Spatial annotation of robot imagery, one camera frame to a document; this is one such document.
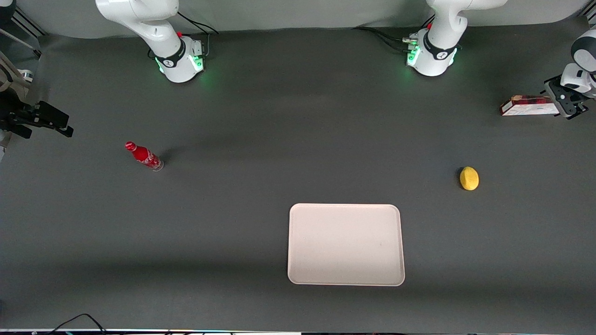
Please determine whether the black loose cable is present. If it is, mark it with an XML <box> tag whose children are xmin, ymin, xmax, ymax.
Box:
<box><xmin>47</xmin><ymin>313</ymin><xmax>108</xmax><ymax>335</ymax></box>

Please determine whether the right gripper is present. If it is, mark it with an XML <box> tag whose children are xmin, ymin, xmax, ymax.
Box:
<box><xmin>0</xmin><ymin>100</ymin><xmax>74</xmax><ymax>139</ymax></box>

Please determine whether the dark grey table mat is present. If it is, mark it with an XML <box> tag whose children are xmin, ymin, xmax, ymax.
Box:
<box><xmin>0</xmin><ymin>19</ymin><xmax>596</xmax><ymax>333</ymax></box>

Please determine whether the red cookie box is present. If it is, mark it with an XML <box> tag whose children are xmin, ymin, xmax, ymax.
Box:
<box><xmin>500</xmin><ymin>95</ymin><xmax>560</xmax><ymax>117</ymax></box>

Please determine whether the red cola bottle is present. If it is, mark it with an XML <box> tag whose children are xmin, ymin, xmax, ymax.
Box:
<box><xmin>124</xmin><ymin>141</ymin><xmax>164</xmax><ymax>172</ymax></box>

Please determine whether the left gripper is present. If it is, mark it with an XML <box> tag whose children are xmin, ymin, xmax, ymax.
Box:
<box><xmin>544</xmin><ymin>76</ymin><xmax>588</xmax><ymax>120</ymax></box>

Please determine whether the white rectangular tray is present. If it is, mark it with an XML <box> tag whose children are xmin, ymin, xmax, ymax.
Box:
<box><xmin>287</xmin><ymin>203</ymin><xmax>406</xmax><ymax>287</ymax></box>

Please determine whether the grey backdrop cloth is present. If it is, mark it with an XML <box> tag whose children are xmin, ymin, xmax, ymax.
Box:
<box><xmin>16</xmin><ymin>0</ymin><xmax>596</xmax><ymax>39</ymax></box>

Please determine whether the yellow lemon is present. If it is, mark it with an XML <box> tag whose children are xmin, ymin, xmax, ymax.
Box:
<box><xmin>460</xmin><ymin>167</ymin><xmax>480</xmax><ymax>191</ymax></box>

